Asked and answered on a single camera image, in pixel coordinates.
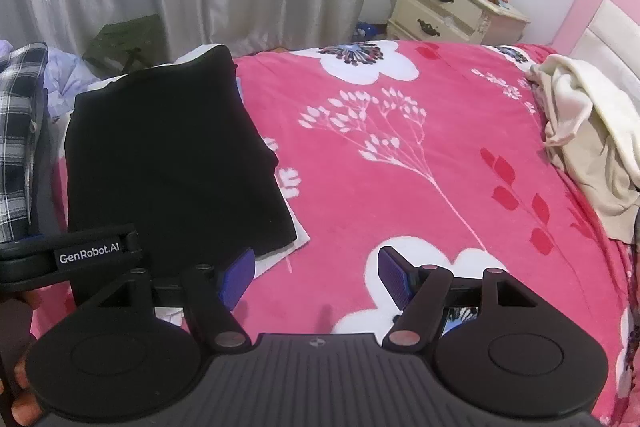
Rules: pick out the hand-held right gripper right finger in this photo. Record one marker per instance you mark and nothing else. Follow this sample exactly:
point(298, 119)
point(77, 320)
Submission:
point(395, 274)

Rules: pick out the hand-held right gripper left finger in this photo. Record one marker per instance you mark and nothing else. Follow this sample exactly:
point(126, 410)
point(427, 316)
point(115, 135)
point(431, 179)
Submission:
point(237, 274)

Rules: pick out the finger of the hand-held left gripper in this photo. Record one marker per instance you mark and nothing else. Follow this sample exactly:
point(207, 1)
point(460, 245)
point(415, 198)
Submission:
point(131, 247)

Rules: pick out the black pants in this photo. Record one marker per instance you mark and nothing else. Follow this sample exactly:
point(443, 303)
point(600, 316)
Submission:
point(165, 157)

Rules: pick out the person's left hand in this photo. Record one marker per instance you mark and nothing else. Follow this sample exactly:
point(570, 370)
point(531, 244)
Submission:
point(20, 372)

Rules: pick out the white folded garment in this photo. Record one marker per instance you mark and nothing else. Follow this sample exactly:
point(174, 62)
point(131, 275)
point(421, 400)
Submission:
point(290, 247)

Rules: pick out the pink floral bed blanket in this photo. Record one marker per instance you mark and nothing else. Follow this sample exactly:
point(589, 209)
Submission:
point(400, 182)

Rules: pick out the black white plaid cloth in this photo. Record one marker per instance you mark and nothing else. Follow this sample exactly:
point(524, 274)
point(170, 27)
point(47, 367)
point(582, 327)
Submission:
point(17, 132)

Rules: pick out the lavender cloth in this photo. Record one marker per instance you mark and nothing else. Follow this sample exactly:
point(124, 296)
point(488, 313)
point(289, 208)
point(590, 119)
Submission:
point(65, 77)

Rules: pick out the green folding stool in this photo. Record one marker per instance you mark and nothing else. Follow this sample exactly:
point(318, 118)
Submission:
point(125, 39)

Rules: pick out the small blue object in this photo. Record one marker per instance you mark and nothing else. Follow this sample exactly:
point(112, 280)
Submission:
point(365, 32)

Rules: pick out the white fleece blanket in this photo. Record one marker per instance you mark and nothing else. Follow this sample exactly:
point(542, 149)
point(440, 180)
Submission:
point(600, 107)

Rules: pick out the cream nightstand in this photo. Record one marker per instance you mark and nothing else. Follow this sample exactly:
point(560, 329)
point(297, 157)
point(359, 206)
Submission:
point(440, 7)

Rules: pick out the pink white bed headboard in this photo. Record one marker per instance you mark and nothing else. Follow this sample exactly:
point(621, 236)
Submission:
point(595, 22)

